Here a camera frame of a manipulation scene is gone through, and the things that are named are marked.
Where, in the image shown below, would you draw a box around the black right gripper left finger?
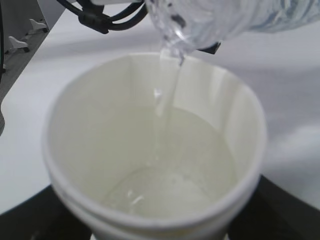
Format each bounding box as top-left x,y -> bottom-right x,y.
0,186 -> 92,240

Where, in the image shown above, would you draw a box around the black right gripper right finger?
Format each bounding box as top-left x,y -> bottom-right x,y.
227,176 -> 320,240

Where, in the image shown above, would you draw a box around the white paper cup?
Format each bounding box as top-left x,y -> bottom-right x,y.
41,52 -> 268,240

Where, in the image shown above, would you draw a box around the clear green-label water bottle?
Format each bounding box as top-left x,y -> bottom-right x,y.
145,0 -> 320,66

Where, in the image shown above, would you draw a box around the white chair base leg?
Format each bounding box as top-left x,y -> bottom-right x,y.
4,36 -> 30,55
26,18 -> 49,36

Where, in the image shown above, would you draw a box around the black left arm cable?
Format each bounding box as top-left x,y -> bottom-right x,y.
56,0 -> 147,35

